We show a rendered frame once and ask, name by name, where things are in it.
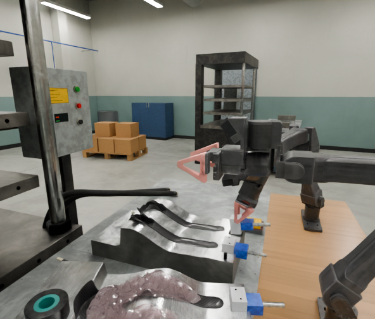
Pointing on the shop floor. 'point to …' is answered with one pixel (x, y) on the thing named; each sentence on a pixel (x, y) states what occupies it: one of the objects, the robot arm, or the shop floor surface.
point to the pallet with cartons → (117, 140)
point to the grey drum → (108, 116)
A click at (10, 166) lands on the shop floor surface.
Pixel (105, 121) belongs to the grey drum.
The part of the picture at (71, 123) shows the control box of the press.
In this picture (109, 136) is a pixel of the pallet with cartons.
